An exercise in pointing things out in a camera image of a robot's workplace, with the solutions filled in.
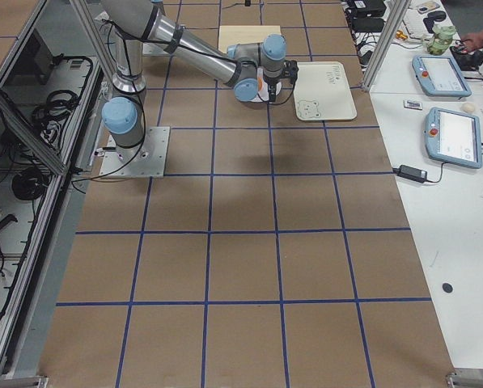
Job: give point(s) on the side aluminium frame rail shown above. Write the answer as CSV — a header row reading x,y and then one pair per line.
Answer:
x,y
19,126

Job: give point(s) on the cream bear tray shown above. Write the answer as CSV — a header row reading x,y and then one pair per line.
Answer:
x,y
322,92

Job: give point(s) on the aluminium frame post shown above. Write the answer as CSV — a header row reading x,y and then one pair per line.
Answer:
x,y
396,14

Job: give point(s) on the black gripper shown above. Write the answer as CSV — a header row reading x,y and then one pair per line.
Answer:
x,y
272,86

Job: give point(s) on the small card box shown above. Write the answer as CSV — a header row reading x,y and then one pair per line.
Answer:
x,y
411,104

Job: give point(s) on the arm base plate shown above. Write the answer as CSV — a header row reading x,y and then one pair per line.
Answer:
x,y
154,50
143,161

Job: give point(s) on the upper blue teach pendant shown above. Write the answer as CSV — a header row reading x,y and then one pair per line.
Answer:
x,y
440,76

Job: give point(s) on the black electronics box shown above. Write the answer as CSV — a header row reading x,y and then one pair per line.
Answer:
x,y
366,8

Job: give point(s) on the white round plate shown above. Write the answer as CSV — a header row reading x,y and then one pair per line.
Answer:
x,y
265,95

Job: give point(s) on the blue teach pendant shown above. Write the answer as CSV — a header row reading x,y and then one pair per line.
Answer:
x,y
453,137
440,76

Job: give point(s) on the black round cap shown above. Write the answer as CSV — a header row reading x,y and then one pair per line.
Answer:
x,y
447,288

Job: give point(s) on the person hand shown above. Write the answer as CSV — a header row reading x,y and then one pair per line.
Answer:
x,y
473,41

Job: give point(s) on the wooden cutting board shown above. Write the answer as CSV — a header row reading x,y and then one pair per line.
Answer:
x,y
244,34

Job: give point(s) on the black power adapter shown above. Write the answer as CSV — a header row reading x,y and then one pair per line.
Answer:
x,y
410,173

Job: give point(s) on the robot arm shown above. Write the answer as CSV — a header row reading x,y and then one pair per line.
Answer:
x,y
237,68
123,113

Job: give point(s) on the lower blue teach pendant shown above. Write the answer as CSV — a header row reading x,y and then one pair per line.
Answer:
x,y
453,137

